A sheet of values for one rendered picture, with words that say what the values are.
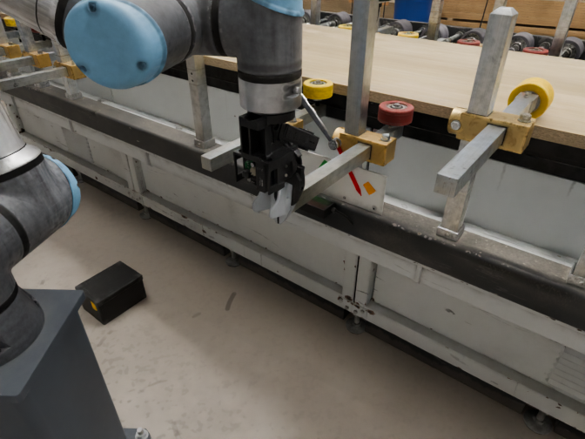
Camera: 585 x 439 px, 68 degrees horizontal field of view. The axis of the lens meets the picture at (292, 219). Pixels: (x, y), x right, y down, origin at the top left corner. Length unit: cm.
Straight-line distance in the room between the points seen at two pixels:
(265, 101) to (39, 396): 68
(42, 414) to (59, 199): 41
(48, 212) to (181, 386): 82
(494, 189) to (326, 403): 82
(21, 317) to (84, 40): 58
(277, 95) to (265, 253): 120
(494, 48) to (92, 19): 60
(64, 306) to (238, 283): 98
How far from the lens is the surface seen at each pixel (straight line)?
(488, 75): 83
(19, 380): 92
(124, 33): 49
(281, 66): 59
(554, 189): 111
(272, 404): 148
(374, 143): 94
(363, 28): 91
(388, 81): 126
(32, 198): 94
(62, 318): 99
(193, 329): 171
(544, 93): 106
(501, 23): 82
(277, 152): 65
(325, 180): 81
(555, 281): 94
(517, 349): 143
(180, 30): 55
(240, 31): 59
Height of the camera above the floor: 124
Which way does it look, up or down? 34 degrees down
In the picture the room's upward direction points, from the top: straight up
